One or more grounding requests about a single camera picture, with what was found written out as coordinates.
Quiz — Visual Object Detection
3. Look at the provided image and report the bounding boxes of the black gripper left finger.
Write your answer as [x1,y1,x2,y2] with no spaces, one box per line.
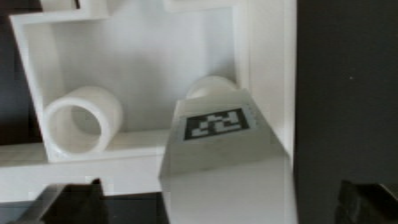
[28,179,108,224]

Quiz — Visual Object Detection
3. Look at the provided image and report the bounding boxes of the white tagged chair leg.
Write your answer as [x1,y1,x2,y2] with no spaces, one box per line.
[158,76,298,224]

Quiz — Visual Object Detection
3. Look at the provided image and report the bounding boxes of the white chair seat part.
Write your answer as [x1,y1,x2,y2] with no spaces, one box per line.
[0,0,296,203]

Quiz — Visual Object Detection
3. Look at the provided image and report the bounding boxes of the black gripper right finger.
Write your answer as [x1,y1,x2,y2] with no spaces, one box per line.
[334,180,398,224]

